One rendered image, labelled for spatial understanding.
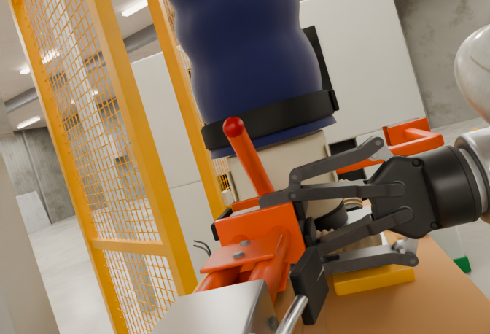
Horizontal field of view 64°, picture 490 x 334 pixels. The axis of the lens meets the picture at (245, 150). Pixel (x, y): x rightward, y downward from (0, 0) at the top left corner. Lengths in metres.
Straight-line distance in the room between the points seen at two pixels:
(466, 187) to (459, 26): 10.77
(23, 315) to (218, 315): 1.27
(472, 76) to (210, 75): 0.35
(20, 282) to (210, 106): 1.03
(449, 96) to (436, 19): 1.91
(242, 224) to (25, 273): 1.16
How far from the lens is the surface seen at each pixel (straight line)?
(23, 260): 1.50
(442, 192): 0.39
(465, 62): 0.58
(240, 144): 0.42
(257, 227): 0.40
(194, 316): 0.24
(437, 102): 11.11
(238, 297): 0.25
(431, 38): 11.12
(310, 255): 0.27
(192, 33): 0.62
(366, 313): 0.50
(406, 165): 0.41
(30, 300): 1.50
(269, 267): 0.30
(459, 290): 0.52
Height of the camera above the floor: 1.26
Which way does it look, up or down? 2 degrees down
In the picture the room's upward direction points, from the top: 17 degrees counter-clockwise
